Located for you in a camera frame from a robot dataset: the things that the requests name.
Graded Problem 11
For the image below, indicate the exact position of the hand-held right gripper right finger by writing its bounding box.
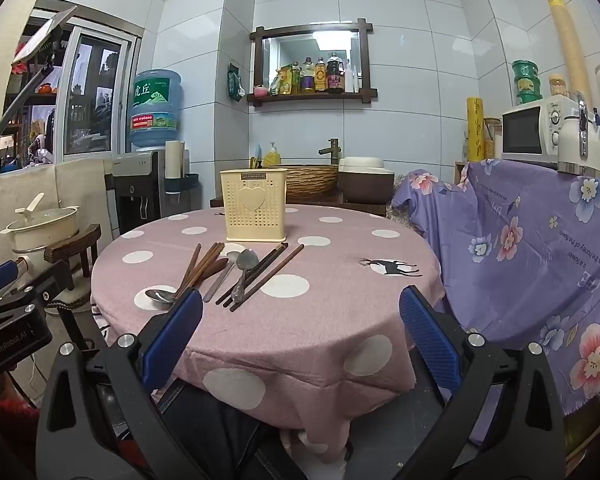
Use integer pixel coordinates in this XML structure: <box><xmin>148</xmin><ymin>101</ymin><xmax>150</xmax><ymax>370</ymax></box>
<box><xmin>400</xmin><ymin>286</ymin><xmax>566</xmax><ymax>480</ymax></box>

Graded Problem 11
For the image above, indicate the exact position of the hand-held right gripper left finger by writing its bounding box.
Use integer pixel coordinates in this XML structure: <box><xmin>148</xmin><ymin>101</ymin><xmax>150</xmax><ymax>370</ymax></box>
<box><xmin>36</xmin><ymin>289</ymin><xmax>204</xmax><ymax>480</ymax></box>

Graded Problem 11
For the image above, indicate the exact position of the brown wooden chopstick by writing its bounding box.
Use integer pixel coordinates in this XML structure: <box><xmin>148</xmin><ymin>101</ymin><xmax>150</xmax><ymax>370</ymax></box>
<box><xmin>184</xmin><ymin>242</ymin><xmax>226</xmax><ymax>293</ymax></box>
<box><xmin>190</xmin><ymin>258</ymin><xmax>230</xmax><ymax>288</ymax></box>
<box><xmin>175</xmin><ymin>243</ymin><xmax>202</xmax><ymax>299</ymax></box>
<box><xmin>179</xmin><ymin>242</ymin><xmax>219</xmax><ymax>297</ymax></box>

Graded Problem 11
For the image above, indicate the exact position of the dark wooden chopstick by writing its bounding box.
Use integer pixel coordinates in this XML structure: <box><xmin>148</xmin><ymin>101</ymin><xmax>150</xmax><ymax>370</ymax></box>
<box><xmin>221</xmin><ymin>243</ymin><xmax>289</xmax><ymax>309</ymax></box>
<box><xmin>229</xmin><ymin>244</ymin><xmax>306</xmax><ymax>313</ymax></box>
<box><xmin>215</xmin><ymin>242</ymin><xmax>285</xmax><ymax>307</ymax></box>

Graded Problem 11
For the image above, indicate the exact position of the cream plastic utensil holder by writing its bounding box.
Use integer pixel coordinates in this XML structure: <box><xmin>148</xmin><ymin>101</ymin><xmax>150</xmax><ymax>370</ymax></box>
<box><xmin>219</xmin><ymin>168</ymin><xmax>287</xmax><ymax>244</ymax></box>

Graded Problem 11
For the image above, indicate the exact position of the person's left forearm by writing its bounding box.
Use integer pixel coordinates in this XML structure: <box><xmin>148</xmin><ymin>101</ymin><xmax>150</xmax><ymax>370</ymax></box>
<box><xmin>0</xmin><ymin>394</ymin><xmax>42</xmax><ymax>480</ymax></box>

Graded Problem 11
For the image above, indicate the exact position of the dark wooden chair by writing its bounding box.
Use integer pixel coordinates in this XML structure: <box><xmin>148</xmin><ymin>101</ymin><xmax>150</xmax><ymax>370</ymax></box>
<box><xmin>44</xmin><ymin>223</ymin><xmax>104</xmax><ymax>307</ymax></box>

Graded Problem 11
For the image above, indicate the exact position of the cream electric cooking pot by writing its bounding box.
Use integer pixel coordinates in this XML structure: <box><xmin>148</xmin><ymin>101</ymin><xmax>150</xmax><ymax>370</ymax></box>
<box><xmin>0</xmin><ymin>192</ymin><xmax>81</xmax><ymax>272</ymax></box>

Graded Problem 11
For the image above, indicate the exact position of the person's jeans leg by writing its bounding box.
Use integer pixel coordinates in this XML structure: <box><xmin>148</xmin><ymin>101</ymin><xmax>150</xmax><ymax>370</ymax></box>
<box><xmin>155</xmin><ymin>380</ymin><xmax>308</xmax><ymax>480</ymax></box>

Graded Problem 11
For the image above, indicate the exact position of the purple floral cloth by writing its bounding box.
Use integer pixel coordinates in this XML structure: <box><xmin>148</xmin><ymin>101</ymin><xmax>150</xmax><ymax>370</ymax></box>
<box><xmin>390</xmin><ymin>159</ymin><xmax>600</xmax><ymax>417</ymax></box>

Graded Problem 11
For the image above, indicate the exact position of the person's red sweater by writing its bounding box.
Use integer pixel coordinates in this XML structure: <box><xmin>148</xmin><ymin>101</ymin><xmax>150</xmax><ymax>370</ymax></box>
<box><xmin>114</xmin><ymin>432</ymin><xmax>148</xmax><ymax>468</ymax></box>

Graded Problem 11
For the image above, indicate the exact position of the pink polka dot tablecloth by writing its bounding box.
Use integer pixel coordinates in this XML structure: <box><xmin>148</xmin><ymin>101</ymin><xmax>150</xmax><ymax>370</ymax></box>
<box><xmin>90</xmin><ymin>204</ymin><xmax>446</xmax><ymax>466</ymax></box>

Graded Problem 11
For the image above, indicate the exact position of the grey water dispenser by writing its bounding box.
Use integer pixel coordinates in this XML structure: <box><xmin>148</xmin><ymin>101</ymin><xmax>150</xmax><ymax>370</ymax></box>
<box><xmin>105</xmin><ymin>149</ymin><xmax>181</xmax><ymax>235</ymax></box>

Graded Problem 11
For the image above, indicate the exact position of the dark blue cup caddy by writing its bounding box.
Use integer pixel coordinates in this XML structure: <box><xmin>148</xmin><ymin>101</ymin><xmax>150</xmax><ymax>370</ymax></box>
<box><xmin>164</xmin><ymin>173</ymin><xmax>201</xmax><ymax>197</ymax></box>

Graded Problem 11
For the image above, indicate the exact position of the wooden sink counter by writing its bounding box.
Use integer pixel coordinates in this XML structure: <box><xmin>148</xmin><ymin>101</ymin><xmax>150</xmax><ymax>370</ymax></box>
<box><xmin>210</xmin><ymin>192</ymin><xmax>388</xmax><ymax>219</ymax></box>

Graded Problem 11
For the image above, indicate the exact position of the brown white rice cooker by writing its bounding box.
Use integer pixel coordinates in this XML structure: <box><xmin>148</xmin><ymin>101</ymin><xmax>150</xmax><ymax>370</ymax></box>
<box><xmin>338</xmin><ymin>156</ymin><xmax>396</xmax><ymax>206</ymax></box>

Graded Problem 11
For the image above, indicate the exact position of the cream paper cup stack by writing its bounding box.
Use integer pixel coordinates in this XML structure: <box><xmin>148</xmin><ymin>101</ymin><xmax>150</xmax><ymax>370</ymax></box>
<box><xmin>165</xmin><ymin>140</ymin><xmax>187</xmax><ymax>181</ymax></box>

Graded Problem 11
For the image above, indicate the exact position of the brown woven sink basin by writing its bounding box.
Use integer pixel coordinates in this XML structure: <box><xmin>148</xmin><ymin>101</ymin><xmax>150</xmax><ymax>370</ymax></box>
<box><xmin>265</xmin><ymin>164</ymin><xmax>340</xmax><ymax>199</ymax></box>

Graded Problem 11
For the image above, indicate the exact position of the sliding glass window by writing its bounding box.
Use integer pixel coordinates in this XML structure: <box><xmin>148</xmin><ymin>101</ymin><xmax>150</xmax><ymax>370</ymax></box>
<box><xmin>0</xmin><ymin>7</ymin><xmax>144</xmax><ymax>176</ymax></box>

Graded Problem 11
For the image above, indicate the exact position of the glass storage jar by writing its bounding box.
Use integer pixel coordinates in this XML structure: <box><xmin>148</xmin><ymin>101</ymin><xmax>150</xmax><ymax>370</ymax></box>
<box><xmin>484</xmin><ymin>117</ymin><xmax>503</xmax><ymax>159</ymax></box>

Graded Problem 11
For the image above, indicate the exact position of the bronze faucet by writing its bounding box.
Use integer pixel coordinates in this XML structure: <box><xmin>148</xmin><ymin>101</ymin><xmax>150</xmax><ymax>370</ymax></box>
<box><xmin>318</xmin><ymin>138</ymin><xmax>340</xmax><ymax>166</ymax></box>

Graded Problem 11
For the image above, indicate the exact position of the yellow roll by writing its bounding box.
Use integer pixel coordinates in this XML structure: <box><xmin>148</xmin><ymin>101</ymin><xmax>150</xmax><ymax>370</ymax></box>
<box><xmin>466</xmin><ymin>96</ymin><xmax>485</xmax><ymax>163</ymax></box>

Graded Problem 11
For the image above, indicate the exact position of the blue water jug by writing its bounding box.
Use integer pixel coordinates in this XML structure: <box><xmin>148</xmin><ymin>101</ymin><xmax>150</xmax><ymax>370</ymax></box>
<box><xmin>129</xmin><ymin>69</ymin><xmax>183</xmax><ymax>150</ymax></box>

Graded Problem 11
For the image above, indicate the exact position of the white microwave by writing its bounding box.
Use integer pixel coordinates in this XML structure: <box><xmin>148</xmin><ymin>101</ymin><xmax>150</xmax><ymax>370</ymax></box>
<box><xmin>501</xmin><ymin>95</ymin><xmax>581</xmax><ymax>165</ymax></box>

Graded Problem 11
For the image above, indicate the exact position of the white kettle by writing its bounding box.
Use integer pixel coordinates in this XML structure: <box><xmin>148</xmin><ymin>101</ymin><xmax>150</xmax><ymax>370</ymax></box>
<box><xmin>557</xmin><ymin>92</ymin><xmax>600</xmax><ymax>177</ymax></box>

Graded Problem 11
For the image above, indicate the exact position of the phone on holder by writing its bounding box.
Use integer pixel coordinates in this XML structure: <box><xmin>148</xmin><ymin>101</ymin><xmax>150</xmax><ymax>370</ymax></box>
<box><xmin>11</xmin><ymin>6</ymin><xmax>78</xmax><ymax>66</ymax></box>

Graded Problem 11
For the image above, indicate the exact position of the dark soy sauce bottle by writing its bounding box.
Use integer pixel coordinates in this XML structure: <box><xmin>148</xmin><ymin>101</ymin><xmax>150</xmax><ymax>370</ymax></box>
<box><xmin>326</xmin><ymin>51</ymin><xmax>345</xmax><ymax>94</ymax></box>

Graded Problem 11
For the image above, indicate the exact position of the wooden framed mirror shelf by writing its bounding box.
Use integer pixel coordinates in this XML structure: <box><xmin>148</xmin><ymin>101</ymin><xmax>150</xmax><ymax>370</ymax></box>
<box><xmin>249</xmin><ymin>19</ymin><xmax>378</xmax><ymax>107</ymax></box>

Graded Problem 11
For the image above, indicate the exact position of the cream foam tube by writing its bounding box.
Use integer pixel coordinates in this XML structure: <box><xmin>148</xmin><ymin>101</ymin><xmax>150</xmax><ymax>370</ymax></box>
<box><xmin>545</xmin><ymin>0</ymin><xmax>594</xmax><ymax>99</ymax></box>

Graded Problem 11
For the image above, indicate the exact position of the green wall packet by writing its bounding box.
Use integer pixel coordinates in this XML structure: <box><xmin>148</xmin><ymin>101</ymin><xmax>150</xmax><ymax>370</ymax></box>
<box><xmin>227</xmin><ymin>63</ymin><xmax>246</xmax><ymax>103</ymax></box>

